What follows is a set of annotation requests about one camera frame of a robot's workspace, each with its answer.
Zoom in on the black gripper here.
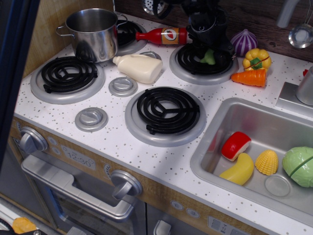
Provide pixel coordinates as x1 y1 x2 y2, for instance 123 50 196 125
186 9 234 70

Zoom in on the green toy broccoli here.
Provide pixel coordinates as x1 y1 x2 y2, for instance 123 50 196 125
200 48 216 65

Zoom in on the stainless steel pot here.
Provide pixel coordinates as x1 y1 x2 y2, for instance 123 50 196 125
56 8 128 63

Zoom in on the back right black burner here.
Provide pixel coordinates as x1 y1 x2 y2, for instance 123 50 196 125
169 44 239 85

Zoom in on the black burner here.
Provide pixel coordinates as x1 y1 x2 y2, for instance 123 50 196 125
169 44 239 85
116 20 147 56
30 56 105 105
125 87 206 147

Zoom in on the purple toy onion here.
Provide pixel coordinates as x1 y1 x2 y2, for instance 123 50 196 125
230 29 258 56

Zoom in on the yellow toy bell pepper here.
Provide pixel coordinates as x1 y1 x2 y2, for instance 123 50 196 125
242 48 271 71

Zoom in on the red toy ketchup bottle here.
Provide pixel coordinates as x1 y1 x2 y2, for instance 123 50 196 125
135 27 188 45

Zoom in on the orange toy carrot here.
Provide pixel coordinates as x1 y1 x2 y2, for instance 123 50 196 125
231 70 267 87

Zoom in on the cream toy bottle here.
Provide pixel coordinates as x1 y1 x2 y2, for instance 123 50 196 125
112 54 163 84

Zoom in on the front right black burner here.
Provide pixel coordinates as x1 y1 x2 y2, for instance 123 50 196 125
125 87 206 147

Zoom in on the hanging perforated silver skimmer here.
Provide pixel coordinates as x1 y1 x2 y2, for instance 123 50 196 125
142 0 164 15

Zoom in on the back left black burner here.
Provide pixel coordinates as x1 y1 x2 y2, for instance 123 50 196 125
116 20 147 56

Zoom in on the hanging silver ladle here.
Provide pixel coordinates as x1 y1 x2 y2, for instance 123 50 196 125
289 0 313 49

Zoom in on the upper grey stovetop knob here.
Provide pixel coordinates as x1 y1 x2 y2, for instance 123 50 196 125
109 76 138 97

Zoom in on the grey stovetop knob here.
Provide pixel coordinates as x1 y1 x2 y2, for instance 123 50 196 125
75 107 109 132
109 76 138 97

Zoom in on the red toy cheese wedge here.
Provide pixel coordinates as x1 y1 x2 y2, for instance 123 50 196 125
221 132 251 162

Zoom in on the silver metal sink basin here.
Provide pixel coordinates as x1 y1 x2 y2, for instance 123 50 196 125
190 98 313 226

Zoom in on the grey toy faucet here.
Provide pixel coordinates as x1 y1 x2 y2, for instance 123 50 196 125
276 0 313 116

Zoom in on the yellow toy corn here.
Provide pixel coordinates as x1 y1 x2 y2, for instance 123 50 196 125
255 149 279 176

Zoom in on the yellow toy banana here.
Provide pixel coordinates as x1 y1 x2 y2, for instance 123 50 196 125
219 153 254 186

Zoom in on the lower grey stovetop knob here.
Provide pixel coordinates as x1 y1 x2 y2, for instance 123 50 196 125
75 107 109 132

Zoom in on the green toy cabbage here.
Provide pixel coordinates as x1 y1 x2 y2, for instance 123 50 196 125
282 146 313 188

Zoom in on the front left black burner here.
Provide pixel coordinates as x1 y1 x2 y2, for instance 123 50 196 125
30 56 105 105

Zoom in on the right silver oven dial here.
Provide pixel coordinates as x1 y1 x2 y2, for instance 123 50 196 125
111 169 143 200

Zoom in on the silver oven dial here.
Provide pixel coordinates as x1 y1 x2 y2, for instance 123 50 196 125
20 126 48 154
111 169 143 200

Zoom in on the oven clock display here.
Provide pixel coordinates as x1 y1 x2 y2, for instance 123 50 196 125
61 145 96 171

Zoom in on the left silver oven dial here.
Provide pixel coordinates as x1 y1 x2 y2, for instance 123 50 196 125
20 126 48 154

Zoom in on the orange object bottom left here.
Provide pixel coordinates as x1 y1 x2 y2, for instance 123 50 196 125
12 217 37 234

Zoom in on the white cabinet door handle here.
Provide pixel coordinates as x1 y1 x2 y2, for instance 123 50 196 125
153 220 171 235

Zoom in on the silver oven door handle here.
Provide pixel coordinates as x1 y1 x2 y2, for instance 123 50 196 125
22 155 134 222

